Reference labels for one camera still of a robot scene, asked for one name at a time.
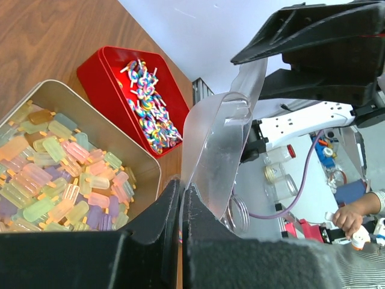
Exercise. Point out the clear empty glass jar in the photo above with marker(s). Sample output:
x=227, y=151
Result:
x=279, y=185

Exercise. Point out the blue box in background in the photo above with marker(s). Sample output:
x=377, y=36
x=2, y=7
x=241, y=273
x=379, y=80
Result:
x=351, y=192

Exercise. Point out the clear jar with red lid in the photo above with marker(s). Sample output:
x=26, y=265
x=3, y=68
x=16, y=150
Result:
x=280, y=154

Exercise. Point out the operator hand in background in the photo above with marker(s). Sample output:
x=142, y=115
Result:
x=349, y=219

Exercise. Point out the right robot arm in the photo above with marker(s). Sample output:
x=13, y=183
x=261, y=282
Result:
x=268, y=133

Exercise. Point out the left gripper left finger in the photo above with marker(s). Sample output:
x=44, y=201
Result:
x=141, y=254

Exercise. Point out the red tin of lollipops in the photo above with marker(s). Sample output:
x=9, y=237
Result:
x=137, y=92

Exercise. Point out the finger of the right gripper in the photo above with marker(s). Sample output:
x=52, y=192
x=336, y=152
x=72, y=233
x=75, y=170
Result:
x=303, y=26
x=289, y=84

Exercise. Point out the silver tin of gummies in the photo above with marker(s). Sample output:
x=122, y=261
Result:
x=66, y=168

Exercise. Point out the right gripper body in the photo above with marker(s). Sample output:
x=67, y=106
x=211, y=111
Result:
x=358, y=58

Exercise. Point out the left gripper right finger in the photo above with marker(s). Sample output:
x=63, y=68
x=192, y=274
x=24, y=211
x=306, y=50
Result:
x=214, y=257

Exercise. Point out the clear plastic scoop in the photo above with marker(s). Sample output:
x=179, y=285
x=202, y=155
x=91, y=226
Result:
x=215, y=133

